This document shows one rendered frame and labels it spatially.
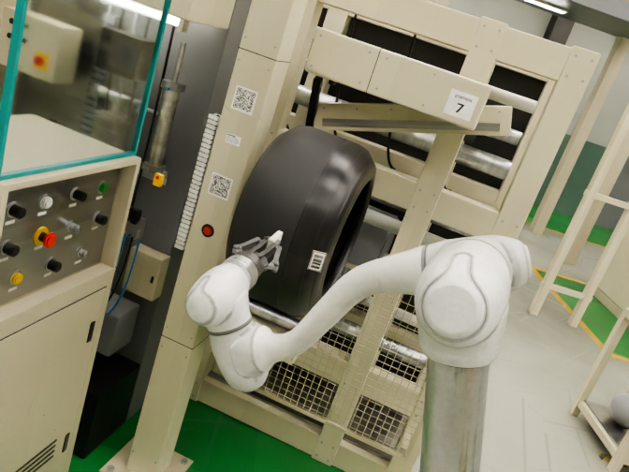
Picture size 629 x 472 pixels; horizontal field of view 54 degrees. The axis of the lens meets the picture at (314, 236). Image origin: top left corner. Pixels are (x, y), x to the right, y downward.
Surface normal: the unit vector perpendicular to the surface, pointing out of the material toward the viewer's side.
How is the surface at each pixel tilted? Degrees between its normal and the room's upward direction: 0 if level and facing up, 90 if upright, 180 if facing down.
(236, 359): 92
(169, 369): 90
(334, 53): 90
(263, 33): 90
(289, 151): 36
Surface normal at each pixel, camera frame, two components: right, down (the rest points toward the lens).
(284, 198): -0.12, -0.18
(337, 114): -0.28, 0.22
